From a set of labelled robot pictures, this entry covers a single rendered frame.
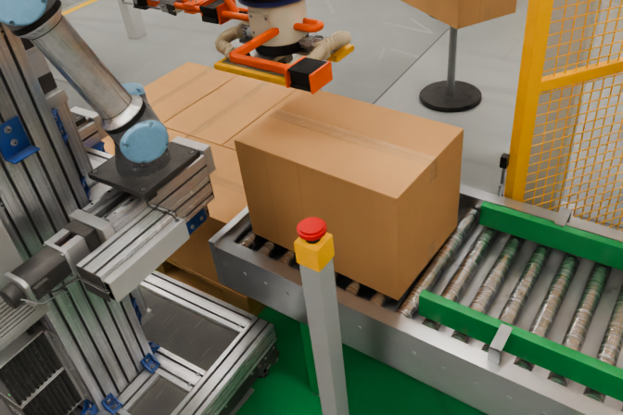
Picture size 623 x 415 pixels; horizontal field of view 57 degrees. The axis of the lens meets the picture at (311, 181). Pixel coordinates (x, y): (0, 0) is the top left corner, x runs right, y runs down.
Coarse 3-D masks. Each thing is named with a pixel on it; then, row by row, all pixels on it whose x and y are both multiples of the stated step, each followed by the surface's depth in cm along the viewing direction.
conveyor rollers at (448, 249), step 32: (288, 256) 196; (448, 256) 190; (480, 256) 189; (512, 256) 187; (544, 256) 185; (576, 256) 184; (352, 288) 182; (416, 288) 179; (448, 288) 178; (480, 288) 177; (512, 320) 167; (544, 320) 165; (576, 320) 164; (608, 352) 154
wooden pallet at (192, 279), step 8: (168, 264) 271; (176, 264) 258; (160, 272) 274; (168, 272) 271; (176, 272) 271; (184, 272) 270; (192, 272) 254; (184, 280) 266; (192, 280) 266; (200, 280) 265; (208, 280) 249; (200, 288) 261; (208, 288) 261; (216, 288) 260; (224, 288) 244; (216, 296) 256; (224, 296) 248; (232, 296) 244; (240, 296) 240; (248, 296) 238; (232, 304) 248; (240, 304) 243; (248, 304) 240; (256, 304) 245; (248, 312) 243; (256, 312) 247
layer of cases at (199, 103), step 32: (192, 64) 333; (160, 96) 303; (192, 96) 300; (224, 96) 296; (256, 96) 293; (288, 96) 289; (192, 128) 274; (224, 128) 271; (224, 160) 248; (224, 192) 230; (224, 224) 215; (192, 256) 245
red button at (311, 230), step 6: (300, 222) 134; (306, 222) 134; (312, 222) 134; (318, 222) 133; (324, 222) 134; (300, 228) 132; (306, 228) 132; (312, 228) 132; (318, 228) 132; (324, 228) 132; (300, 234) 132; (306, 234) 131; (312, 234) 131; (318, 234) 131; (306, 240) 134; (312, 240) 131; (318, 240) 134
